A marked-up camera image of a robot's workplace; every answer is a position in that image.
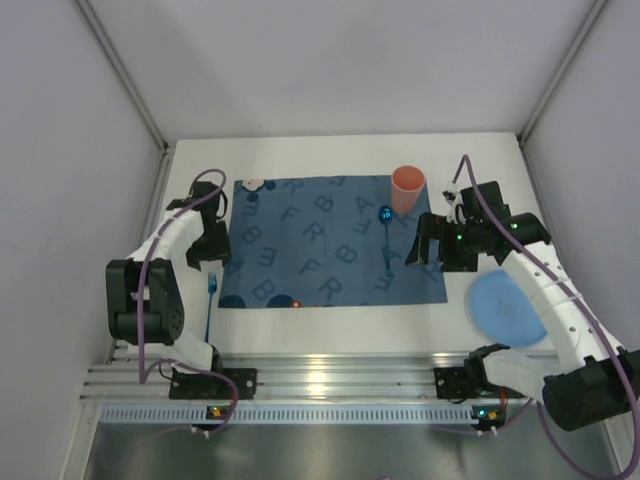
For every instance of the blue lettered cloth placemat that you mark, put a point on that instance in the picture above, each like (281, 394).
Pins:
(318, 242)

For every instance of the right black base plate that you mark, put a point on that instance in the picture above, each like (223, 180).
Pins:
(456, 384)

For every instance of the blue plastic plate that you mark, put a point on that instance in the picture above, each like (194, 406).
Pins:
(501, 311)

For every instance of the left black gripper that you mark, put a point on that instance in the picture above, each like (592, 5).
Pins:
(210, 245)

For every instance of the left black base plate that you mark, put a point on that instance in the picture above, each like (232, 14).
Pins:
(201, 387)

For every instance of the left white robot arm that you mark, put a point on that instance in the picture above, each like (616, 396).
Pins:
(145, 307)

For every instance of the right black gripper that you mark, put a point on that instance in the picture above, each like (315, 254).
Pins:
(439, 238)

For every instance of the slotted white cable duct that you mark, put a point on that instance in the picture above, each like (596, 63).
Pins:
(299, 414)

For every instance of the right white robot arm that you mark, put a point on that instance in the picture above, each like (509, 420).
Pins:
(597, 377)

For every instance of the aluminium front rail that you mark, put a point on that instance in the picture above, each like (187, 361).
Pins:
(291, 378)

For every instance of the pink plastic cup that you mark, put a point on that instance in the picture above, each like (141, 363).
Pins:
(407, 183)

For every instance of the blue plastic spoon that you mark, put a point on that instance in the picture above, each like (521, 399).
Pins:
(385, 216)

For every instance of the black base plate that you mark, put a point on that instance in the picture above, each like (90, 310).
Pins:
(201, 387)
(456, 384)

